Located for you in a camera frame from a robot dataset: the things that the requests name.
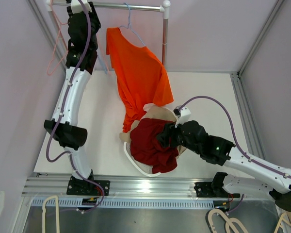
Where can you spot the aluminium frame post left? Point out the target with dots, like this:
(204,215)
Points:
(44,19)

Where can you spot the pink hanger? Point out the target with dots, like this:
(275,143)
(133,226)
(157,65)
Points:
(56,60)

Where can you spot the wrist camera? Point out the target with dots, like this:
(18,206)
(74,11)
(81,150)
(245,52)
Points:
(78,6)
(183,114)

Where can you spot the light blue hanger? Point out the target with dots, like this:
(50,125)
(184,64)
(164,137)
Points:
(103,61)

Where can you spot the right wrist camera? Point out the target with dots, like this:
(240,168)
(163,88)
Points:
(183,114)

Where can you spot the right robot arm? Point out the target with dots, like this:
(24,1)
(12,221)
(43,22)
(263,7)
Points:
(272,180)

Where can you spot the metal clothes rack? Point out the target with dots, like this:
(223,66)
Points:
(164,9)

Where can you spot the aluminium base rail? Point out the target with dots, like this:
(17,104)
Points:
(127,192)

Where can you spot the beige t shirt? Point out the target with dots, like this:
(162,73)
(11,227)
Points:
(142,134)

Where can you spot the aluminium frame post right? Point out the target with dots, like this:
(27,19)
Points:
(262,34)

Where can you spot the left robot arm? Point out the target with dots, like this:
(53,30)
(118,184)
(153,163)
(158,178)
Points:
(66,138)

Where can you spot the dark red t shirt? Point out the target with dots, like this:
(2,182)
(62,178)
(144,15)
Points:
(162,162)

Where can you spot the aluminium frame post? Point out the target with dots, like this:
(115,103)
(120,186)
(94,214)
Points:
(262,34)
(44,19)

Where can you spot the orange t shirt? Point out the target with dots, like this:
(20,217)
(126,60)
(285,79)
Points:
(141,77)

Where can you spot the white t shirt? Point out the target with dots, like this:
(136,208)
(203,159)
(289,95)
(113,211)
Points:
(144,167)

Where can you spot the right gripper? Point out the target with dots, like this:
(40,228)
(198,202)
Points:
(169,130)

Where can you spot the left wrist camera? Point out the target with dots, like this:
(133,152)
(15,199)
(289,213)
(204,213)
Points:
(78,6)

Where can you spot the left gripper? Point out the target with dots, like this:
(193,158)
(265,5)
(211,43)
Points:
(93,15)

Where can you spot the white perforated plastic basket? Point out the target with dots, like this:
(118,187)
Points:
(148,145)

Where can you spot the wooden hanger on floor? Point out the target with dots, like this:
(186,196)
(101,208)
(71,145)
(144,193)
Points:
(215,220)

